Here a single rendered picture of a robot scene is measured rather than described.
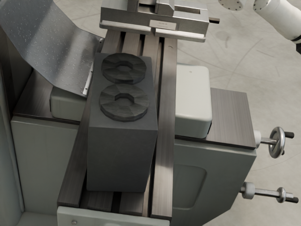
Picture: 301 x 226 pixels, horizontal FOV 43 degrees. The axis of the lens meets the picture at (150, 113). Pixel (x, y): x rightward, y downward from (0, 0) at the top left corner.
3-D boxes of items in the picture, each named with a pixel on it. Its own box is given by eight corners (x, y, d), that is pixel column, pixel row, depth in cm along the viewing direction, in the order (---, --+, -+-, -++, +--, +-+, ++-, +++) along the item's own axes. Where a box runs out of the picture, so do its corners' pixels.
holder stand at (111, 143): (141, 118, 94) (152, 50, 80) (145, 193, 78) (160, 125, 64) (92, 115, 92) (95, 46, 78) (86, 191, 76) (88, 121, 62)
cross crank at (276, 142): (279, 143, 146) (291, 121, 138) (285, 167, 137) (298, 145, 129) (238, 137, 145) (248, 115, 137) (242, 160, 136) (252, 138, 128)
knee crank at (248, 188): (294, 195, 140) (301, 185, 135) (298, 209, 135) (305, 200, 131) (236, 187, 139) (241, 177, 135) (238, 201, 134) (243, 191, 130)
